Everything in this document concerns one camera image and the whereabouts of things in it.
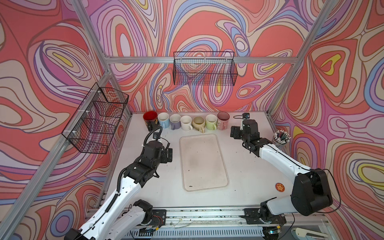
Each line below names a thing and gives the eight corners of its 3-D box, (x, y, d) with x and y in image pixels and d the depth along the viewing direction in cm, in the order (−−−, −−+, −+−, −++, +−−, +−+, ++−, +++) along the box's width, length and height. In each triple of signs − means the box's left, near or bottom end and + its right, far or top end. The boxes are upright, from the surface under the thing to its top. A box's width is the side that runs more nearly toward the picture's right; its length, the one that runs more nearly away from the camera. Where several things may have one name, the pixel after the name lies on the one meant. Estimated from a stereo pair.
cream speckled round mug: (192, 134, 107) (192, 128, 101) (192, 123, 114) (192, 116, 108) (205, 134, 107) (205, 128, 101) (204, 123, 114) (204, 116, 108)
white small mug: (179, 130, 109) (178, 123, 102) (182, 122, 114) (182, 114, 108) (190, 133, 107) (190, 125, 101) (193, 123, 113) (193, 116, 107)
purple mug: (170, 131, 110) (168, 124, 103) (171, 121, 116) (170, 113, 110) (180, 131, 110) (179, 124, 103) (181, 121, 116) (180, 113, 110)
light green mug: (205, 132, 108) (206, 125, 101) (205, 122, 114) (206, 114, 108) (216, 132, 108) (218, 125, 101) (215, 122, 114) (216, 114, 108)
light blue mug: (164, 133, 109) (162, 124, 101) (158, 123, 115) (156, 114, 107) (174, 128, 111) (172, 120, 104) (167, 119, 117) (166, 110, 110)
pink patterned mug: (217, 133, 108) (219, 124, 100) (215, 121, 115) (217, 111, 107) (228, 133, 108) (231, 124, 100) (226, 121, 115) (228, 111, 107)
